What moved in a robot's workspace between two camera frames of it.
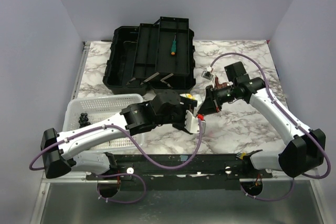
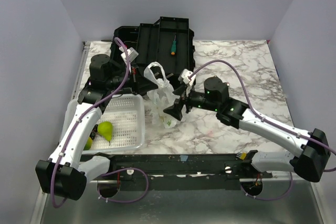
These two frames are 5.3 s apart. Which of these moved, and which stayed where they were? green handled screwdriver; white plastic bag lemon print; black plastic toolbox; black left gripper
Moved: black left gripper; white plastic bag lemon print
Stayed: black plastic toolbox; green handled screwdriver
